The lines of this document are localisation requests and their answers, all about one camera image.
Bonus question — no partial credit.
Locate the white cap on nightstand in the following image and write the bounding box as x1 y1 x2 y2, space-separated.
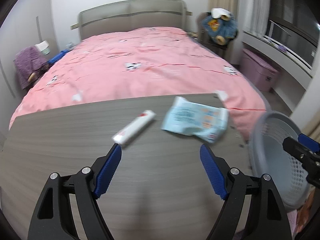
35 40 50 55

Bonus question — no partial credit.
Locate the dark chair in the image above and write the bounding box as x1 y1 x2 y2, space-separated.
197 12 238 59

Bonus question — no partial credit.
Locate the light blue wet wipes pack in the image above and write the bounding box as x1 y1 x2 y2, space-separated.
162 96 229 144

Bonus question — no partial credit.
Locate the white red tube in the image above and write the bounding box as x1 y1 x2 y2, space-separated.
112 110 156 146

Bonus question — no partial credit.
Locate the blue item beside bed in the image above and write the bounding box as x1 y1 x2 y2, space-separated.
47 50 69 64

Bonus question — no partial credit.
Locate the purple garment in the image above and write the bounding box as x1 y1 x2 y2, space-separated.
14 46 47 89

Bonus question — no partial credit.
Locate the blue denim kids jacket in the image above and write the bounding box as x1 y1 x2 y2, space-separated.
201 8 238 46

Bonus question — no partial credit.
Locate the pink panda print duvet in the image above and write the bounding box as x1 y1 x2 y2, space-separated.
12 27 266 139

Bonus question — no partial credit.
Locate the pink plastic storage box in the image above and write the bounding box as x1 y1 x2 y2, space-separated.
240 49 279 92

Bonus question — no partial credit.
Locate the grey upholstered bed headboard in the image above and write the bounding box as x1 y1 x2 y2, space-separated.
71 0 193 40

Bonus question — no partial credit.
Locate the white sheer curtain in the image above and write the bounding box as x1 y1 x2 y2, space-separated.
244 0 270 38

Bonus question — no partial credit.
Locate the grey blue plastic trash basket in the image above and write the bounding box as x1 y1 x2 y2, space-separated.
248 111 310 212

